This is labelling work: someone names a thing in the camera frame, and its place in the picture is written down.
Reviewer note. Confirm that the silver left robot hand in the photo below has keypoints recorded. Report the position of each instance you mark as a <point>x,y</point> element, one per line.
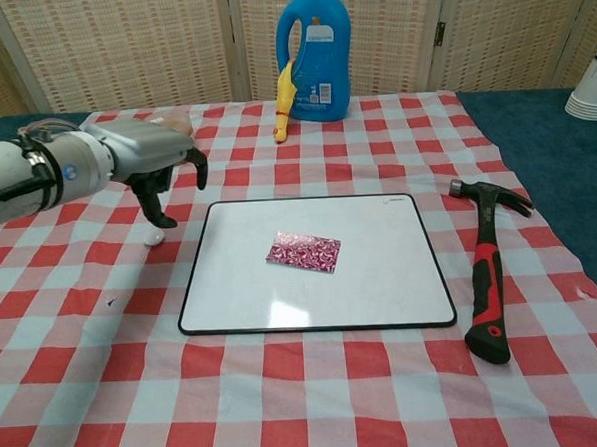
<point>144,149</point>

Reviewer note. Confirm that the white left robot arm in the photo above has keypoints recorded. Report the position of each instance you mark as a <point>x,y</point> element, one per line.
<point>25,173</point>

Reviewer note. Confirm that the white square board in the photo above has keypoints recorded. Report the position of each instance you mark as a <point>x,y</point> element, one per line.
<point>312,303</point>

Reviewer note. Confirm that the red and white checkered cloth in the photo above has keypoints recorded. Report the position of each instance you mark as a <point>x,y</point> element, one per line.
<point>307,398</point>

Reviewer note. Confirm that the small white round cap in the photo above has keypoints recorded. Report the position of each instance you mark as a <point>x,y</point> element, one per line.
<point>154,238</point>

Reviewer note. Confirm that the woven bamboo folding screen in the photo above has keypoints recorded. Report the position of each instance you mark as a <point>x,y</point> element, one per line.
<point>134,47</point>

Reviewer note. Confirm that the yellow rubber chicken toy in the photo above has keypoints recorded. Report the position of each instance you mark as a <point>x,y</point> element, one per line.
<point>285,91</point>

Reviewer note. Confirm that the blue detergent bottle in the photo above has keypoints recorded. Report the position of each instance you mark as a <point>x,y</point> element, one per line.
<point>325,62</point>

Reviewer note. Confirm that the red and black claw hammer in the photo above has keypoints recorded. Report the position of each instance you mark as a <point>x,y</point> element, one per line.
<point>487,273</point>

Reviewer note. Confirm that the dark blue table cover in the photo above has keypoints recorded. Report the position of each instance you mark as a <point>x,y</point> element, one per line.
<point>549,130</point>

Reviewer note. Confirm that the stack of white paper cups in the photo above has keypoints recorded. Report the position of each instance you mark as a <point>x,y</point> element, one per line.
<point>592,93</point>

